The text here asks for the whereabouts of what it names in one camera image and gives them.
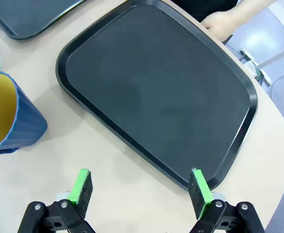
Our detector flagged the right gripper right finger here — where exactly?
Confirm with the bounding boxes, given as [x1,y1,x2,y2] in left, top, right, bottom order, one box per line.
[188,167,265,233]

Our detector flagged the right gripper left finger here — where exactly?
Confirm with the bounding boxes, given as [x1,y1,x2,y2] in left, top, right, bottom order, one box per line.
[17,168,96,233]

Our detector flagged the person's left forearm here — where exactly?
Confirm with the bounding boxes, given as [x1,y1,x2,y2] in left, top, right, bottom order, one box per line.
[229,0,278,25]

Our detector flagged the person's left hand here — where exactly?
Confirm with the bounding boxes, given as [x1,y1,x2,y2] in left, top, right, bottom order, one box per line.
[201,9,239,41]

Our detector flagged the blue cup yellow inside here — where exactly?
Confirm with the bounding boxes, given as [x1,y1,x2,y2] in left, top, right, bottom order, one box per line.
[0,71,48,160]

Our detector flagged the black plastic serving tray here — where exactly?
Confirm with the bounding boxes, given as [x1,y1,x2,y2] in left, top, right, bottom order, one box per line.
[0,0,86,40]
[55,0,258,191]

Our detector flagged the white and green floor object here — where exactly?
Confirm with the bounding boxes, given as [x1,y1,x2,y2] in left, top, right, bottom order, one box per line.
[240,48,271,85]

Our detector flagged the person's black shirt torso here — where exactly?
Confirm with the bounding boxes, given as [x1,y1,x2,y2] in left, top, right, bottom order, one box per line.
[170,0,238,22]

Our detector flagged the thin black floor cable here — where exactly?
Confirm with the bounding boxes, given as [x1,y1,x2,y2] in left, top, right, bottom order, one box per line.
[269,70,284,98]

